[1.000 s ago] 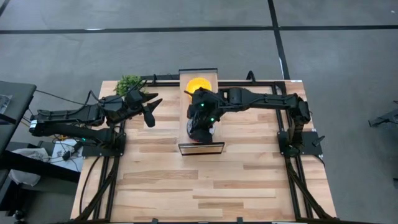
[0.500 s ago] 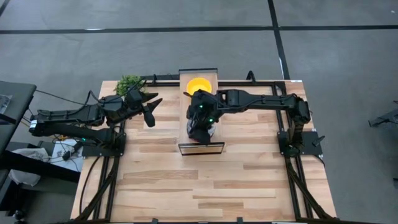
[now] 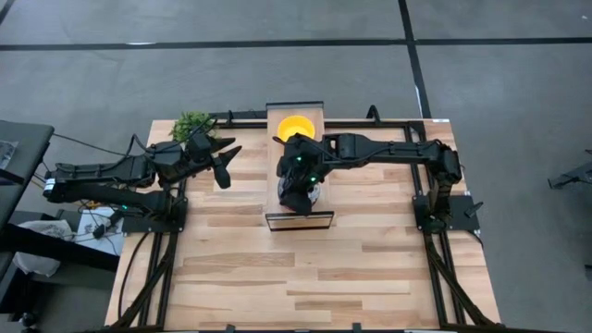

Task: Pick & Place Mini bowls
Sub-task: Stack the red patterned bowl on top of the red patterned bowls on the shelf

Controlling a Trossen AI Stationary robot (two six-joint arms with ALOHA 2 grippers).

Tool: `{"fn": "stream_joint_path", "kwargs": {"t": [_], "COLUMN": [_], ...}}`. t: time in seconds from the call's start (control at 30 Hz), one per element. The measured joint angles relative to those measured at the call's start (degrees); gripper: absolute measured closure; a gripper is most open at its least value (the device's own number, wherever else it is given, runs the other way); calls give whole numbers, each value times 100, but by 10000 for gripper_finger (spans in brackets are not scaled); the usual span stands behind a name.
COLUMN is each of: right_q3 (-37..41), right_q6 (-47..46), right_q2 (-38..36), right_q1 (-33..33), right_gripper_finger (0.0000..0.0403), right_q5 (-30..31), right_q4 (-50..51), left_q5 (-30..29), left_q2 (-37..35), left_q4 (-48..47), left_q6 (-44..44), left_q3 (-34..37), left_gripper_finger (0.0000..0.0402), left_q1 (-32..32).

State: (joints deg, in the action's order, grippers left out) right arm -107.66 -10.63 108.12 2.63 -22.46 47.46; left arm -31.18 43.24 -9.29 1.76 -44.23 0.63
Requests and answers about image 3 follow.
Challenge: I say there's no dark grey desk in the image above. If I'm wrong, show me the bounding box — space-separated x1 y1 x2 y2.
0 118 56 232

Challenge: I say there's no black-framed wooden shelf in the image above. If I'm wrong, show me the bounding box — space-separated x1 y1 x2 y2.
265 100 336 232

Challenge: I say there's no green plant in white pot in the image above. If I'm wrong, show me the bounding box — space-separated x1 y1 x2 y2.
167 110 218 143

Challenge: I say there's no white paper sheet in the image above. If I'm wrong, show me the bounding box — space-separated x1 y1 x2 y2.
75 206 127 257

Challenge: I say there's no black beam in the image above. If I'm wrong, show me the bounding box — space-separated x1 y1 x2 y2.
0 220 120 274

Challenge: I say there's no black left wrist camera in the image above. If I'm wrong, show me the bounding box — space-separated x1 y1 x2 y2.
187 132 213 161

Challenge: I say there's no white plastic bag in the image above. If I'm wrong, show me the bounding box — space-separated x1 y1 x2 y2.
11 218 76 278

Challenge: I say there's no thin black floor cable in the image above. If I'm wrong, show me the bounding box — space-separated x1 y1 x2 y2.
51 132 154 161

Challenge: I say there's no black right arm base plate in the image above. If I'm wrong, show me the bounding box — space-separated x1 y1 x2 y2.
412 193 482 233

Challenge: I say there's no black tripod stand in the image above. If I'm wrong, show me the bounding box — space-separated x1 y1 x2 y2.
547 148 592 196

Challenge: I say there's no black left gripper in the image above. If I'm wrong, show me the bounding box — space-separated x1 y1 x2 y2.
147 132 243 191

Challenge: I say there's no red bowl with floral inside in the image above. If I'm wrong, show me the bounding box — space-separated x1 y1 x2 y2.
276 175 322 210

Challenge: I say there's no yellow plastic mini bowl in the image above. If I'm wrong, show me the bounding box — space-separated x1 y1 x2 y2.
276 114 317 143

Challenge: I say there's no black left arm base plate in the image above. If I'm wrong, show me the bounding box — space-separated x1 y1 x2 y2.
120 196 190 234

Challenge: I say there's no black aluminium table frame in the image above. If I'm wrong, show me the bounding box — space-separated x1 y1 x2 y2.
108 105 503 333

